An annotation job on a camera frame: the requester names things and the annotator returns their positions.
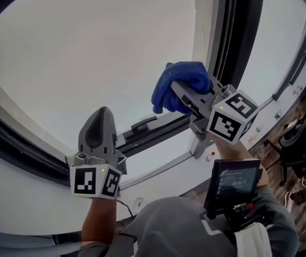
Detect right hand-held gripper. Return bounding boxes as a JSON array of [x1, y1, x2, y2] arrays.
[[170, 74, 259, 159]]

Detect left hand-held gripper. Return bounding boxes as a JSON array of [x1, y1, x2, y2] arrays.
[[65, 106, 127, 199]]

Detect blue cloth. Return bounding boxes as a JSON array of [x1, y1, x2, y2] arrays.
[[151, 61, 212, 115]]

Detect person's left forearm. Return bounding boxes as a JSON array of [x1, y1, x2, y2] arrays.
[[81, 196, 117, 249]]

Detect white window sill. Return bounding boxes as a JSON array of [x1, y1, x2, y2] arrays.
[[0, 63, 306, 237]]

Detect round white sill fitting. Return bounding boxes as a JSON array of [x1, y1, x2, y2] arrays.
[[133, 196, 146, 209]]

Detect black wrist-mounted screen device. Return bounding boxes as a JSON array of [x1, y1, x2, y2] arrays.
[[203, 158, 263, 221]]

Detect black office chair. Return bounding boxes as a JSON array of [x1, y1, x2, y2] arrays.
[[264, 94, 306, 187]]

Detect person's grey clothing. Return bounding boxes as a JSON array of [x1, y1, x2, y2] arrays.
[[77, 187, 301, 257]]

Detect grey radiator cover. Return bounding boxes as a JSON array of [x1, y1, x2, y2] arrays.
[[0, 226, 82, 257]]

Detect pale shoes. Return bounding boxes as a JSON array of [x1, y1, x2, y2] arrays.
[[284, 177, 306, 213]]

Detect black window handle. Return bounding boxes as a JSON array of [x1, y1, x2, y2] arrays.
[[131, 116, 158, 133]]

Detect thin black cable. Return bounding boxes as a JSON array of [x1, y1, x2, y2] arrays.
[[116, 199, 135, 220]]

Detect black mount with red connector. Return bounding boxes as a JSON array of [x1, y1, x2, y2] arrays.
[[232, 201, 274, 231]]

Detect white arm strap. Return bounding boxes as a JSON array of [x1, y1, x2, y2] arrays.
[[234, 222, 272, 257]]

